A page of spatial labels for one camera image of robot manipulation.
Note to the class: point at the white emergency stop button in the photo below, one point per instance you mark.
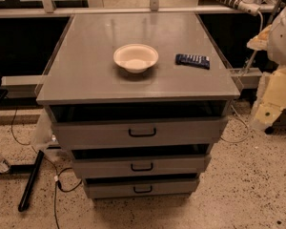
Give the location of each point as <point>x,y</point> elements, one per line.
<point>248,6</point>

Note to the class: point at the grey drawer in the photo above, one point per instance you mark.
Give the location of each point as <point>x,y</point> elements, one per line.
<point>140,166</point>
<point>141,188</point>
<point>139,133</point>

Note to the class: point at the grey middle drawer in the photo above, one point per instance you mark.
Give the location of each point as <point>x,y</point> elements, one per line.
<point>140,166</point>

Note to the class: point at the grey bottom drawer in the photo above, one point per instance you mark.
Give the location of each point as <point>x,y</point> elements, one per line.
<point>141,188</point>

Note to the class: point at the black bar on floor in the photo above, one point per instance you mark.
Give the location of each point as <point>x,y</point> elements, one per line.
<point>24,202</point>

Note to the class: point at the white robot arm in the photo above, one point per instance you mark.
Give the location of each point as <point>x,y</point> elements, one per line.
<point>270,106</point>

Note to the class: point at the dark blue snack packet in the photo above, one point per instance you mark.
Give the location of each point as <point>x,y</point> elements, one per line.
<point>198,61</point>

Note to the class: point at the grey top drawer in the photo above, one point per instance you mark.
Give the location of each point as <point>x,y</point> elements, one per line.
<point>139,133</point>

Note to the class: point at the grey drawer cabinet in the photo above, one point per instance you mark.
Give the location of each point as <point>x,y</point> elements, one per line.
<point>84,83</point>

